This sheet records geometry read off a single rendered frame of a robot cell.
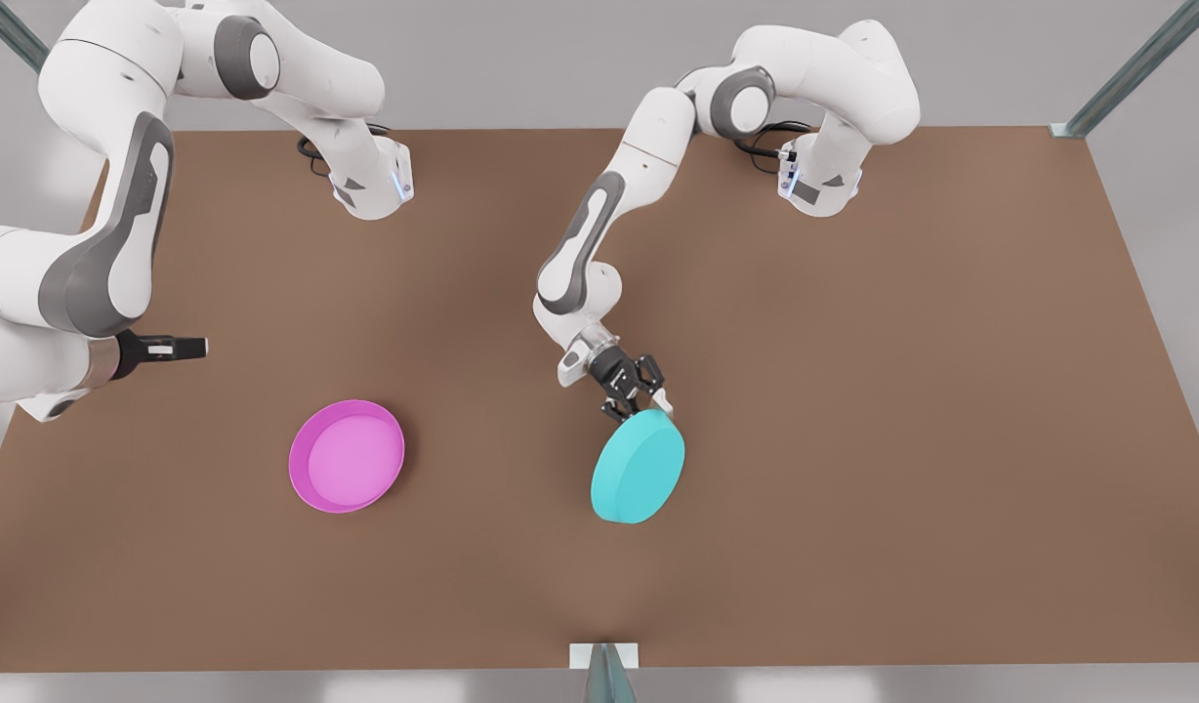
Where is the blue plate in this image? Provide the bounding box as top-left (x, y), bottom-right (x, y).
top-left (591, 408), bottom-right (686, 525)

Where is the pink plate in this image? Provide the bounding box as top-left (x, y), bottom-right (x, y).
top-left (289, 399), bottom-right (406, 515)

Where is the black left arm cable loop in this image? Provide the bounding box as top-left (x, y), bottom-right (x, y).
top-left (733, 121), bottom-right (817, 178)

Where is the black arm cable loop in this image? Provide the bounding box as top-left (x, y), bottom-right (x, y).
top-left (733, 121), bottom-right (817, 178)
top-left (297, 123), bottom-right (393, 179)

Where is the black right arm cable loop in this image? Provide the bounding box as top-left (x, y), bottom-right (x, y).
top-left (297, 123), bottom-right (393, 179)

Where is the silver frame post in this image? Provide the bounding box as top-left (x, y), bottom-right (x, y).
top-left (569, 641), bottom-right (641, 703)
top-left (0, 0), bottom-right (51, 75)
top-left (1049, 0), bottom-right (1199, 140)

